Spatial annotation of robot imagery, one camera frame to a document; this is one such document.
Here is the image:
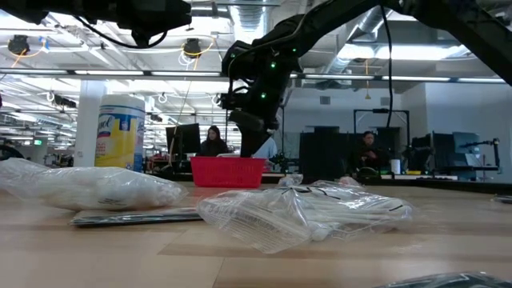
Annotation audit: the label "black background frame stand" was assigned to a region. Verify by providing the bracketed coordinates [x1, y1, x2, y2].
[353, 108, 411, 169]

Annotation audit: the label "cotton pads plastic bag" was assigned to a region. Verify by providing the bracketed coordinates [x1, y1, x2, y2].
[0, 157, 190, 213]

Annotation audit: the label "cotton swabs plastic bag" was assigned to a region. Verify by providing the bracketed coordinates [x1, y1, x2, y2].
[195, 178, 416, 256]

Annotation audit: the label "silver ceiling duct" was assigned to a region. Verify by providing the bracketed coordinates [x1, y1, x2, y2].
[230, 3, 267, 41]

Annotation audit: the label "small red plastic basket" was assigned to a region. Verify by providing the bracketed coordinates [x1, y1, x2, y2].
[190, 155, 267, 190]

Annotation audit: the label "packaged red toothbrush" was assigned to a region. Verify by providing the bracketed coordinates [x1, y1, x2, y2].
[338, 174, 364, 188]

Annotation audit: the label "white building column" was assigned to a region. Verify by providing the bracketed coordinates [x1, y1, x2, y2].
[73, 79, 108, 168]

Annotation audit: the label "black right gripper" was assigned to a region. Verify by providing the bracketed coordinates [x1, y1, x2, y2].
[228, 75, 291, 158]

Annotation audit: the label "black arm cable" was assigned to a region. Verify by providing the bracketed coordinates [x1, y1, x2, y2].
[378, 3, 395, 129]
[74, 15, 170, 50]

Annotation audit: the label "person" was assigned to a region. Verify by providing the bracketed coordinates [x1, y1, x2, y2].
[351, 130, 388, 177]
[198, 125, 230, 158]
[252, 135, 280, 160]

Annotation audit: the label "long ceiling light strip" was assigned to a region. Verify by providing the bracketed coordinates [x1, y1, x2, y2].
[0, 68, 512, 84]

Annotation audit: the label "Lysol wipes canister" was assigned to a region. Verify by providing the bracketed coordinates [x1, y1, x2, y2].
[94, 94, 146, 173]

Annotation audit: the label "black ceiling cable reel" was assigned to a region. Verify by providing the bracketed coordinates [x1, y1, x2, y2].
[182, 38, 203, 59]
[6, 34, 31, 56]

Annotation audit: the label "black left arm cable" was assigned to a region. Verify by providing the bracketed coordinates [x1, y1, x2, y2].
[74, 15, 170, 50]

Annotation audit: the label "black background monitor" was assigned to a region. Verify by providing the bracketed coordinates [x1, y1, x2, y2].
[165, 122, 202, 156]

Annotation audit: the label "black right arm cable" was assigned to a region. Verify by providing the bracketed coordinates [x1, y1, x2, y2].
[378, 3, 395, 129]

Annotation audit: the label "black partition panel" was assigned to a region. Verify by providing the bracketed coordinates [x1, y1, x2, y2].
[298, 126, 354, 182]

